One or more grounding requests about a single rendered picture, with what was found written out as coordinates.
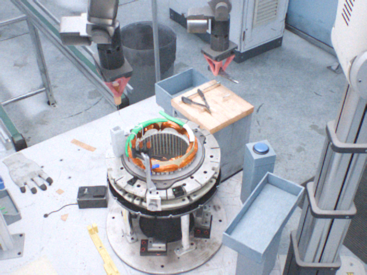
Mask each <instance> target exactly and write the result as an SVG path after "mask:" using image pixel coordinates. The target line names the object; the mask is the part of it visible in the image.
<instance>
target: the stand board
mask: <svg viewBox="0 0 367 275"><path fill-rule="evenodd" d="M215 83H217V81H216V80H212V81H209V82H207V83H205V84H203V85H201V86H200V87H197V88H195V89H193V90H191V91H189V92H186V93H184V94H182V95H179V96H177V97H175V98H174V99H171V106H173V107H174V108H176V109H177V110H178V111H179V112H180V113H182V114H183V115H184V116H185V117H187V118H188V119H190V120H191V121H192V122H193V123H195V124H198V125H200V129H203V128H205V129H206V130H207V131H209V132H210V133H211V134H213V133H215V132H217V131H219V130H221V129H223V128H225V127H227V126H229V125H230V124H232V123H235V122H236V121H238V120H239V119H241V118H243V117H245V116H247V115H249V114H251V113H253V110H254V106H253V105H251V104H250V103H248V102H247V101H244V100H243V99H242V98H241V97H240V96H238V95H237V94H235V93H233V92H232V91H230V90H229V89H227V88H226V87H225V86H224V85H222V84H221V85H219V86H218V87H216V88H214V89H212V90H210V91H207V92H205V93H203V94H204V96H205V99H206V101H207V103H208V104H209V106H211V107H213V108H214V109H216V111H215V110H213V109H211V108H210V109H209V110H210V111H211V112H212V113H210V112H208V111H205V112H203V113H201V106H196V105H193V104H191V105H190V104H188V103H182V104H179V100H181V96H184V97H188V96H189V95H191V94H193V93H196V92H197V89H200V90H203V89H205V88H207V87H209V86H211V85H213V84H215ZM227 94H230V99H229V100H227V101H225V102H222V100H223V97H224V96H225V95H227ZM191 100H192V101H194V102H196V103H200V104H204V102H203V101H202V98H201V96H196V97H194V98H193V99H191ZM204 105H205V104H204Z"/></svg>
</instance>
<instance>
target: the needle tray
mask: <svg viewBox="0 0 367 275"><path fill-rule="evenodd" d="M304 189H305V188H304V187H302V186H299V185H297V184H295V183H293V182H290V181H289V180H286V179H284V178H282V177H279V176H276V175H274V174H272V173H270V172H267V173H266V175H265V176H264V177H263V179H262V180H261V182H260V183H259V185H258V186H256V188H255V189H254V191H253V192H252V194H251V195H250V197H249V198H248V199H247V200H246V202H244V204H243V205H242V207H241V209H239V211H238V212H237V214H236V215H235V216H234V218H233V219H232V220H231V222H230V223H229V224H228V226H227V227H226V229H225V230H224V232H223V233H222V244H224V245H225V246H227V247H229V248H231V249H232V250H235V251H236V252H238V257H237V262H236V271H235V275H270V272H271V271H272V269H273V268H274V266H275V261H276V256H277V250H278V247H279V243H280V240H281V235H282V230H283V228H284V227H285V225H286V223H287V222H288V220H289V218H290V217H291V215H292V214H293V212H294V211H295V209H296V208H297V206H298V204H299V203H300V201H301V199H302V197H303V192H304Z"/></svg>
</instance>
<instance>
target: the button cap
mask: <svg viewBox="0 0 367 275"><path fill-rule="evenodd" d="M254 150H255V151H256V152H259V153H264V152H266V151H267V150H268V147H267V145H266V144H265V143H263V142H259V143H256V144H255V145H254Z"/></svg>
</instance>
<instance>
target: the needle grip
mask: <svg viewBox="0 0 367 275"><path fill-rule="evenodd" d="M112 86H113V88H114V89H116V91H117V92H118V91H119V89H120V85H119V83H118V82H115V83H113V84H112ZM113 95H114V94H113ZM114 101H115V104H116V105H120V104H121V96H119V97H116V96H115V95H114Z"/></svg>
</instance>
